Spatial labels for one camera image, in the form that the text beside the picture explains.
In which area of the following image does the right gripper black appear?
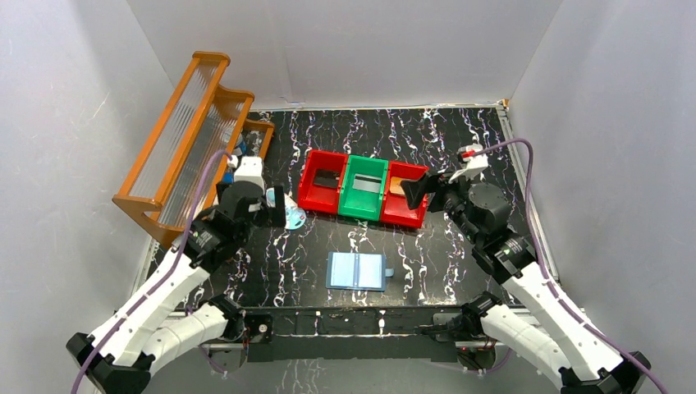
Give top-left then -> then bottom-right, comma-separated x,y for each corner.
400,167 -> 482,245

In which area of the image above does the blue card holder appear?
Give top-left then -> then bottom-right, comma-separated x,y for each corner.
325,252 -> 395,292

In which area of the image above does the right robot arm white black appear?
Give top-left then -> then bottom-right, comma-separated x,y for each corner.
401,172 -> 651,393

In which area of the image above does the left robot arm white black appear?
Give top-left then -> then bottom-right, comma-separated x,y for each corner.
66,181 -> 286,393

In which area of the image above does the orange card in bin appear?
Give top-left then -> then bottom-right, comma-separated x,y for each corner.
388,176 -> 405,196

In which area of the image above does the grey card in bin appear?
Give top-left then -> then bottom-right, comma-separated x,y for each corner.
352,174 -> 382,194

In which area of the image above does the black card in bin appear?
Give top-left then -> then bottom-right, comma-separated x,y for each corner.
313,168 -> 341,189

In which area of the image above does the white blue bottle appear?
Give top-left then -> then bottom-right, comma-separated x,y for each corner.
265,188 -> 307,231

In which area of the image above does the right red bin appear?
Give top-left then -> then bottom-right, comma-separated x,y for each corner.
379,161 -> 428,228

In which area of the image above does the red bin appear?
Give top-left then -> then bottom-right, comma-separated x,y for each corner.
298,149 -> 349,214
379,161 -> 428,228

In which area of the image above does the left red bin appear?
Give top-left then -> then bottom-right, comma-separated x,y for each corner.
298,149 -> 349,214

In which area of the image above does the green bin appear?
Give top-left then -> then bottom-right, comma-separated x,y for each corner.
338,155 -> 388,221

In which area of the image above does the blue cap container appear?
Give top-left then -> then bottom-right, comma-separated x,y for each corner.
220,172 -> 234,185

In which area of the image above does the white blue container on rack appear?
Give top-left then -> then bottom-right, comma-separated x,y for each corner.
226,128 -> 247,156

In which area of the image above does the orange wooden rack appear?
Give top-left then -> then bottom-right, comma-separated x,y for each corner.
112,51 -> 275,248

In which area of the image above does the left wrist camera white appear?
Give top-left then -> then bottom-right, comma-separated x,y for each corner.
227,156 -> 266,191

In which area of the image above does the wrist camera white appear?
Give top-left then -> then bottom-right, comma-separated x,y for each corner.
227,156 -> 266,191
448,144 -> 488,184

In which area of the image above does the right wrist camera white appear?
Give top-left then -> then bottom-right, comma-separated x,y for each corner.
448,144 -> 488,184

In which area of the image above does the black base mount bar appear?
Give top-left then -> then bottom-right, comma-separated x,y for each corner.
241,305 -> 515,364

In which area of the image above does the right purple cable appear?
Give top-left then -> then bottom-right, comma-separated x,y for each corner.
478,138 -> 670,394

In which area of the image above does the purple cable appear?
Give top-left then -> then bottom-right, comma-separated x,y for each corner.
69,149 -> 235,394
478,138 -> 670,394

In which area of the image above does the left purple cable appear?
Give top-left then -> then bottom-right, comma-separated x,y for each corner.
69,149 -> 235,394

